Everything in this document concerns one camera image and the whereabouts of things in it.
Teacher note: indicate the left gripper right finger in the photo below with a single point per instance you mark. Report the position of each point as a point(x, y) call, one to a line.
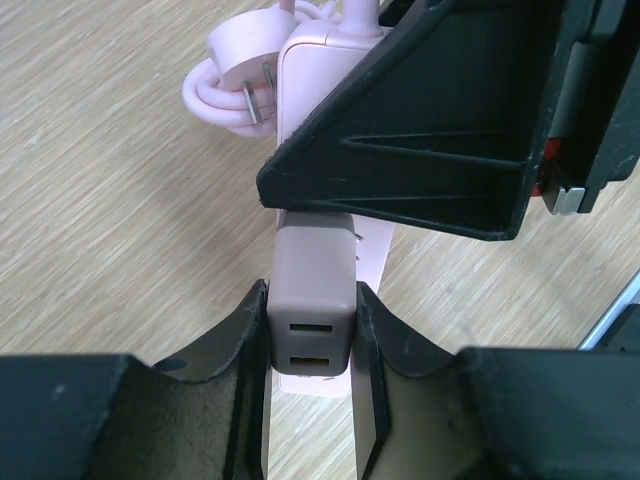
point(421, 412)

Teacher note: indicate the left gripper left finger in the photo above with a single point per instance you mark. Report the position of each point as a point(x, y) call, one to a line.
point(201, 413)

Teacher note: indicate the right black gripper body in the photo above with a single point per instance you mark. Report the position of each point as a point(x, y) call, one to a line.
point(594, 138)

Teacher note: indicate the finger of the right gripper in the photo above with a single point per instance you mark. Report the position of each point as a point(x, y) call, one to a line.
point(441, 123)

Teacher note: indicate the mauve dual usb charger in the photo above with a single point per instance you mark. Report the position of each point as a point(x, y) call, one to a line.
point(311, 304)

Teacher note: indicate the pink power strip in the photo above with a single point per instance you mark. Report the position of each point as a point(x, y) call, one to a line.
point(273, 71)

